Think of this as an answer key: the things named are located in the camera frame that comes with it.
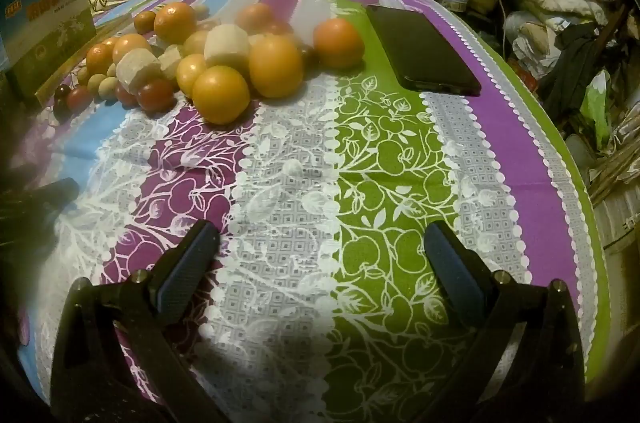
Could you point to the blue printed cardboard box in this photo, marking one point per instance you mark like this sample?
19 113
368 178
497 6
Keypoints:
45 28

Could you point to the black garment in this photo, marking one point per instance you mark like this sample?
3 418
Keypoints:
575 63

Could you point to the dark purple cherry tomato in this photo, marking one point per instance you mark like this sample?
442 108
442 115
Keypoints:
61 92
306 54

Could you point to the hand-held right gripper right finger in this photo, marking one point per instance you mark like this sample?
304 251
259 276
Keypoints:
452 273

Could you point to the black smartphone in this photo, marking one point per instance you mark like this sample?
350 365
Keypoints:
420 53

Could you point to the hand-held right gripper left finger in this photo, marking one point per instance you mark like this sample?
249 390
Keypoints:
185 273

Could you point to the green plastic bag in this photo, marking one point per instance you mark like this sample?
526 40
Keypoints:
597 108

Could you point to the red cherry tomato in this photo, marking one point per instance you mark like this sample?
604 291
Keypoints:
156 95
77 99
125 96

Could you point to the pile of oranges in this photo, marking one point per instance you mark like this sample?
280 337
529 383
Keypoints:
275 65

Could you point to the striped floral bed sheet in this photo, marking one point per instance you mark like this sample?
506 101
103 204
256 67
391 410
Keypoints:
300 183

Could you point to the peeled sugarcane chunk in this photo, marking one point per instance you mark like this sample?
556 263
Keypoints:
136 69
227 45
170 59

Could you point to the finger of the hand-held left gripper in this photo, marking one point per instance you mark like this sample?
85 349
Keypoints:
45 200

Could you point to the brown longan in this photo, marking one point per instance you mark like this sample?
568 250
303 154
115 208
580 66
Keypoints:
96 83
109 90
82 75
111 70
202 11

